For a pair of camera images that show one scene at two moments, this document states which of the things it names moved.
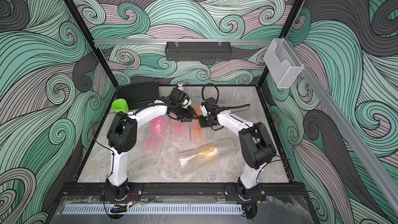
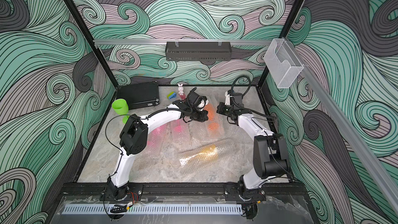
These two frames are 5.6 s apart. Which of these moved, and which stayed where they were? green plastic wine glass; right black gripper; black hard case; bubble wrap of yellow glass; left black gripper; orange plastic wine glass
Moved: right black gripper; orange plastic wine glass
Stayed: bubble wrap of yellow glass; green plastic wine glass; left black gripper; black hard case
